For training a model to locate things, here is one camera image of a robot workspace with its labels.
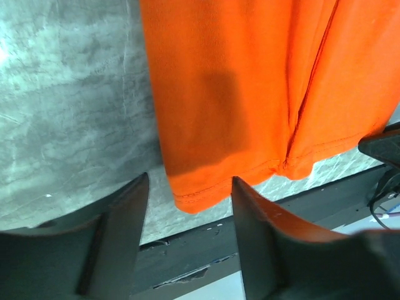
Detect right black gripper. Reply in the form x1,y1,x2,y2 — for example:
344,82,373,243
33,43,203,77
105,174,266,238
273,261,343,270
357,122,400,169

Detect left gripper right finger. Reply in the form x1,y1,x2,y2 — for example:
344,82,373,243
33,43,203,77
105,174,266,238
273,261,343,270
231,177,399,299

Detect black base bar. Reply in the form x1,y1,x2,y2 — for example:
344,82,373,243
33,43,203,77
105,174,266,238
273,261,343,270
131,166,396,299

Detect orange t-shirt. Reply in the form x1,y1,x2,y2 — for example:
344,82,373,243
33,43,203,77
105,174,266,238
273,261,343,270
140,1,399,214

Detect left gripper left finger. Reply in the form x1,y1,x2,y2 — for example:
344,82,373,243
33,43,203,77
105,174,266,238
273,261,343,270
1,174,149,299

